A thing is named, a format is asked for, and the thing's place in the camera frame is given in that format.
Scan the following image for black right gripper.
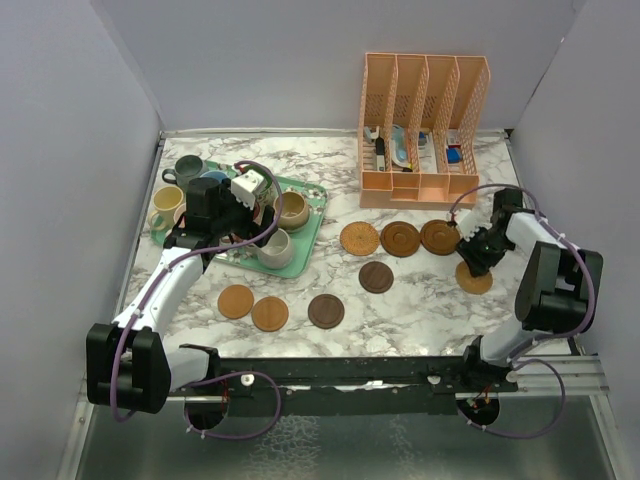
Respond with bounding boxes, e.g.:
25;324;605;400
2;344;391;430
456;225;514;276

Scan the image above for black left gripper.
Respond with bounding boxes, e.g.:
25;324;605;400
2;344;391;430
213;178;278;247

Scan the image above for grooved brown wooden coaster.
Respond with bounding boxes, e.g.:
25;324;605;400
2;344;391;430
380;221;421;257

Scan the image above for dark walnut coaster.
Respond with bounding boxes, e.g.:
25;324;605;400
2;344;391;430
308;294;345;329
358;261;394;294

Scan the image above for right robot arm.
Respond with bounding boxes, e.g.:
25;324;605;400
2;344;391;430
448;184;603;391

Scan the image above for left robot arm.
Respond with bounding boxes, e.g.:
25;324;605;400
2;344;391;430
86;167;278;420

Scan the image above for light orange wooden coaster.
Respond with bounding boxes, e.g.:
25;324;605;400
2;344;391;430
217;284;254;319

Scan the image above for light blue mug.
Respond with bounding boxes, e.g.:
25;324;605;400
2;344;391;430
201;170;229;183

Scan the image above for green floral mug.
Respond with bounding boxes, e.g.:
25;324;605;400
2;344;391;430
254;168;277;209

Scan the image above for dark grey mug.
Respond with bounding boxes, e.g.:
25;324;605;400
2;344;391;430
161;155;208;188

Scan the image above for pale yellow mug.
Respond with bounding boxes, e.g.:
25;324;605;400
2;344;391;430
147;185;184;231

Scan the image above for grey white mug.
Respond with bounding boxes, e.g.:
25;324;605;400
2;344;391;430
246;228;295;270

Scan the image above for beige ceramic mug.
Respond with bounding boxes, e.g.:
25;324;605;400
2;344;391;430
273;191;310;233

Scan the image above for green floral tray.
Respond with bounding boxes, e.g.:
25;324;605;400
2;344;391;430
150;159;329;280

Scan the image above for peach plastic desk organizer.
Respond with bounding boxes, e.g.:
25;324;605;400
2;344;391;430
358;53;491;210

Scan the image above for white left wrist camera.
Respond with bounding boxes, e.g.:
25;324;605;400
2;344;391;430
231;170;266;210

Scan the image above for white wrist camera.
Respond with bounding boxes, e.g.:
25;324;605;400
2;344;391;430
231;170;266;210
454;209;482;240

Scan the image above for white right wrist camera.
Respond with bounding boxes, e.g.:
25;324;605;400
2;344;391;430
454;209;482;240

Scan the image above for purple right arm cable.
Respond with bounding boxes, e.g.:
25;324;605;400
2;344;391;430
447;183;596;439

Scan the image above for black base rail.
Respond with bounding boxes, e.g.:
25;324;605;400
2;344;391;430
180;344;517;417

